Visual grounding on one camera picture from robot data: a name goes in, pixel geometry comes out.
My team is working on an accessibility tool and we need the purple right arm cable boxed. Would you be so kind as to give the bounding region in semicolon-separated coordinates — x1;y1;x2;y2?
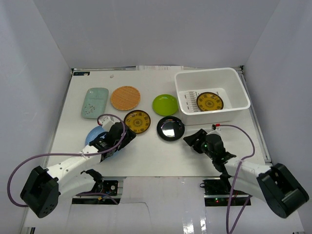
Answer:
211;123;256;234

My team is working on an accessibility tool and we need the orange woven round plate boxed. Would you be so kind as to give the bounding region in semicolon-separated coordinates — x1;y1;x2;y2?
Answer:
110;86;141;111

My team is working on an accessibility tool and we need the blue label sticker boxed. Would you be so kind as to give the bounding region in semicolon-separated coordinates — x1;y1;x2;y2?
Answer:
73;71;90;76

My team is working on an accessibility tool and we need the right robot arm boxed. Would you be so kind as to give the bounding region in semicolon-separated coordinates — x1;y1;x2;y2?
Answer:
184;129;309;218

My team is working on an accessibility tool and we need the celadon rectangular plate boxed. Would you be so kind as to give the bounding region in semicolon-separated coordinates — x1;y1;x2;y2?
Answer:
81;88;109;119

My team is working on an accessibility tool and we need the yellow patterned plate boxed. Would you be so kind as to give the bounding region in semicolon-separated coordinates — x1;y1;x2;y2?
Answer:
196;92;224;112
124;110;151;134

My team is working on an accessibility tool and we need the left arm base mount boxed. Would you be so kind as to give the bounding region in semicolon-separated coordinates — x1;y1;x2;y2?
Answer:
79;180;120;205

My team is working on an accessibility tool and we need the white dish rack insert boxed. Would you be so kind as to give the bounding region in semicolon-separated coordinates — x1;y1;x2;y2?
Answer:
182;90;226;113

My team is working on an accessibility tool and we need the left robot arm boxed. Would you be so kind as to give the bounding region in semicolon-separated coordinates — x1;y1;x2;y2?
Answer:
20;122;136;218

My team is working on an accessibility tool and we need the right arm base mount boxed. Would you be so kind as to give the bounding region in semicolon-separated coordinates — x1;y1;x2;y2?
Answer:
199;179;248;207

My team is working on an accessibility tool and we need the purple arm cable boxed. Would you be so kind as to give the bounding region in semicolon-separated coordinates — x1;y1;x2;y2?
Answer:
7;114;127;207
211;123;256;234

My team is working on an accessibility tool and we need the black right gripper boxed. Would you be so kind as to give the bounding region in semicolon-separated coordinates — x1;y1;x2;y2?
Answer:
184;129;215;160

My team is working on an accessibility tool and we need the white plastic bin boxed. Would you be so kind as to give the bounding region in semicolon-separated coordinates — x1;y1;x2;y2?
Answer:
175;68;251;126

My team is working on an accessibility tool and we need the light blue round plate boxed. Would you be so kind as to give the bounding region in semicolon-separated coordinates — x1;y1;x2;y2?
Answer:
85;126;107;146

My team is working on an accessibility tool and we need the black round plate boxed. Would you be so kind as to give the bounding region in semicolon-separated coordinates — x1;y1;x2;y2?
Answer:
156;116;185;142

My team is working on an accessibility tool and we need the green round plate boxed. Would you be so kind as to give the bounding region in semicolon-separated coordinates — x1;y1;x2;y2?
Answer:
152;94;178;116

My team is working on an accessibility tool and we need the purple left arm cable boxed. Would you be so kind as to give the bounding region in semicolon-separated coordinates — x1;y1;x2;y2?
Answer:
7;114;127;207

